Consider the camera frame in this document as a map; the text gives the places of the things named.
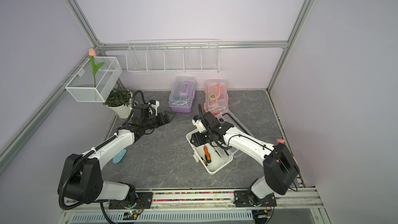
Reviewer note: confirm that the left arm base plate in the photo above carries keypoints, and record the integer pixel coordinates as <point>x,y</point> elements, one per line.
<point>138,200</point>

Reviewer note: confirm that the small white mesh basket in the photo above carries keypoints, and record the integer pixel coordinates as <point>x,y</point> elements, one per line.
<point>81,85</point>

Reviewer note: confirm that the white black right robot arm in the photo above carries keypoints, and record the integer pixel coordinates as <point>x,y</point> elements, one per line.
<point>279,165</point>

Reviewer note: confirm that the purple toolbox clear lid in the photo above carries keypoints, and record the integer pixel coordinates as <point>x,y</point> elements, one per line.
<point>183,94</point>

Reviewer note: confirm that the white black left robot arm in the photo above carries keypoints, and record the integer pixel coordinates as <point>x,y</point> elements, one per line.
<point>81,180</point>

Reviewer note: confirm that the potted green plant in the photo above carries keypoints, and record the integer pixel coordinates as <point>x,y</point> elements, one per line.
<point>120,101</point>

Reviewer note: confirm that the long white wire basket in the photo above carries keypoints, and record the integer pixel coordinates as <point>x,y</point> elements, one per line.
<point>173,55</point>

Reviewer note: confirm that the pink artificial tulip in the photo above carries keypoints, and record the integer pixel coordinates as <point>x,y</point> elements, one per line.
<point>95,66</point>

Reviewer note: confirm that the pink toolbox clear lid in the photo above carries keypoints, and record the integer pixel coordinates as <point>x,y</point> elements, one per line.
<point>222,104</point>

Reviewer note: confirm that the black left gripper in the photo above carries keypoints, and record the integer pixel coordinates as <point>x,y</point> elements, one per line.
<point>167,120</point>

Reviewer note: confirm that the white toolbox clear lid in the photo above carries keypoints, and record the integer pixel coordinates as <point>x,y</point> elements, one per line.
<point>219,157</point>

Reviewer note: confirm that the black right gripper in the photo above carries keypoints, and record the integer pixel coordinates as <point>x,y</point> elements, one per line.
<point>196,140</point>

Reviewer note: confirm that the yellow tape measure in pink box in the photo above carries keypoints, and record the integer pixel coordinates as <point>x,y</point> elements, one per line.
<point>213,97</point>

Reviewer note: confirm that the teal garden trowel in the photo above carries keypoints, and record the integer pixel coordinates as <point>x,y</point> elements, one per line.
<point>119,156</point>

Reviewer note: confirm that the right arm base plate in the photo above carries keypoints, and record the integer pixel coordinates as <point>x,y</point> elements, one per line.
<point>245,198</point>

